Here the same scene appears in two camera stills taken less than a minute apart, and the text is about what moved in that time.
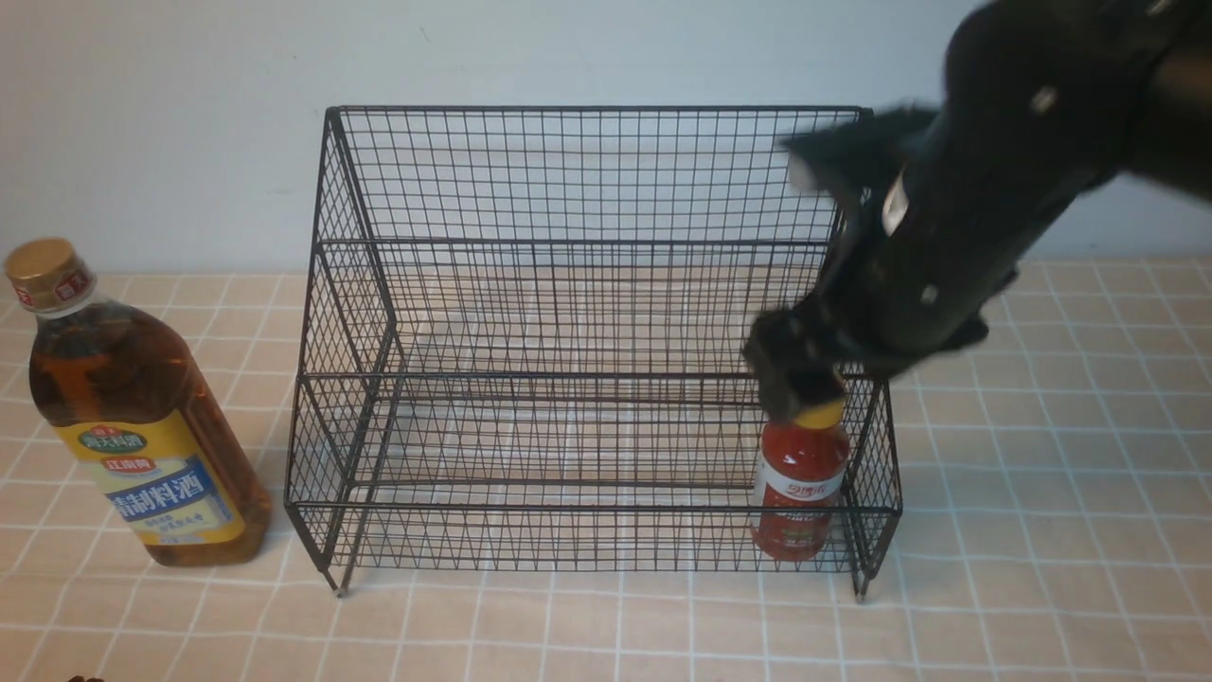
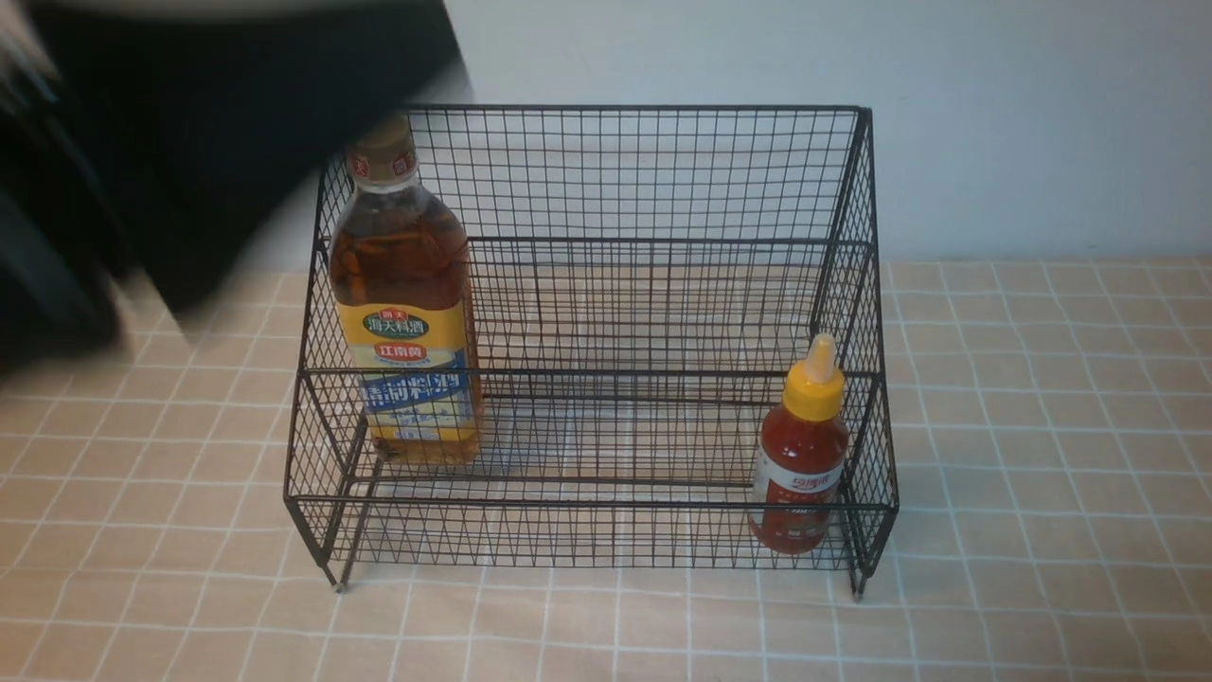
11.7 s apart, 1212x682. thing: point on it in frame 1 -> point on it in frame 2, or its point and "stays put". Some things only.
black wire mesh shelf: (521, 341) stays put
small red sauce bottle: (802, 472) stays put
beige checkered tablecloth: (548, 475) stays put
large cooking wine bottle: (130, 400) -> (403, 299)
